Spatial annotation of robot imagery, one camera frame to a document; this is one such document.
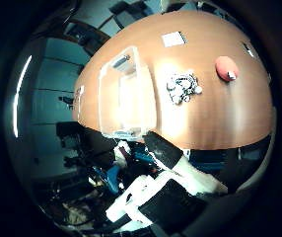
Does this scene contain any pink plush toy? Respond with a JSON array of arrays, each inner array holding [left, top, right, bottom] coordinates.
[[214, 55, 241, 83]]

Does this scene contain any clear plastic container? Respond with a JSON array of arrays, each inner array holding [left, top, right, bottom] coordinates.
[[97, 45, 158, 142]]

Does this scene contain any white paper marker sheet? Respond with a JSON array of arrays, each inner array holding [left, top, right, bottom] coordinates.
[[161, 31, 188, 48]]

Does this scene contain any small black white marker tag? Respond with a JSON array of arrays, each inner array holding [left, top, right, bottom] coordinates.
[[243, 41, 255, 58]]

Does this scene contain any white tiger plush toy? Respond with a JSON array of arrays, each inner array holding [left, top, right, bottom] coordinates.
[[166, 69, 203, 106]]

